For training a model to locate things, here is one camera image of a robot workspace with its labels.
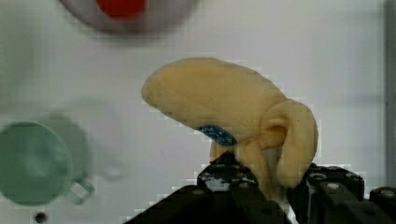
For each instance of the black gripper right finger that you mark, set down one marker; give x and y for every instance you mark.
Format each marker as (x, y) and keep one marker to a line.
(333, 195)

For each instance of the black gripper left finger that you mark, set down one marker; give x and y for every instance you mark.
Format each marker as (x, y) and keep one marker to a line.
(226, 192)

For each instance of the yellow plush banana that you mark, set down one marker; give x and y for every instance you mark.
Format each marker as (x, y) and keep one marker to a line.
(242, 112)

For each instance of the green mug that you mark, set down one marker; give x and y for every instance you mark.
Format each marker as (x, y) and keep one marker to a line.
(42, 160)

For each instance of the purple oval plate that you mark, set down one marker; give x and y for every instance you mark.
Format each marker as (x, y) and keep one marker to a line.
(157, 16)

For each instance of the red plush ketchup bottle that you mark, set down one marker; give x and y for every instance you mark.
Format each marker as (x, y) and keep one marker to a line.
(122, 9)

